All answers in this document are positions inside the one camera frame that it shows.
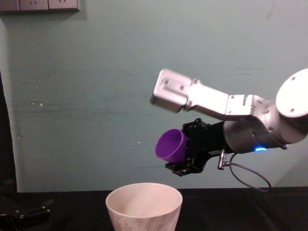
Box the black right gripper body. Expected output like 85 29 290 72
186 121 235 161

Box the purple plastic cup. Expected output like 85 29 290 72
155 128 188 165

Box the black table cloth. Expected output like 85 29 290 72
0 186 308 231

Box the white patterned bowl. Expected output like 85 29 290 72
105 182 183 231

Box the black hanging curtain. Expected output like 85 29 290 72
0 69 18 193

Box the right gripper dark cable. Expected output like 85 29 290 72
217 149 272 193

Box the grey wall socket panel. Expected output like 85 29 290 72
0 0 81 13

